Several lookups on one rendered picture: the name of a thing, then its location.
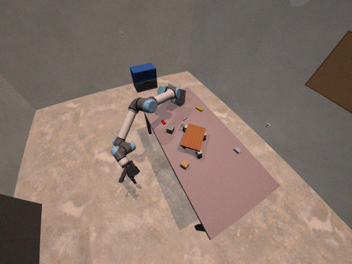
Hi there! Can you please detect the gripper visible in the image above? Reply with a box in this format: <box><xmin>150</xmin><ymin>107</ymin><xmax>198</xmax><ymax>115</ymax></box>
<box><xmin>122</xmin><ymin>161</ymin><xmax>142</xmax><ymax>189</ymax></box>

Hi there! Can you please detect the small brown box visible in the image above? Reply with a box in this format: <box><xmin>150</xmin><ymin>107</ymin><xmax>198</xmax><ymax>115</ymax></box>
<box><xmin>180</xmin><ymin>160</ymin><xmax>189</xmax><ymax>170</ymax></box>

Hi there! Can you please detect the wheeled dolly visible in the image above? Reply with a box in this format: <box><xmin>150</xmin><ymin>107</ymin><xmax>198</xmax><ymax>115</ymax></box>
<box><xmin>180</xmin><ymin>124</ymin><xmax>206</xmax><ymax>159</ymax></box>

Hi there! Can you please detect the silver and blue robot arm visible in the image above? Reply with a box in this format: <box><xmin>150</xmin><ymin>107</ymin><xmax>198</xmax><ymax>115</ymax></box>
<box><xmin>111</xmin><ymin>85</ymin><xmax>180</xmax><ymax>167</ymax></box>

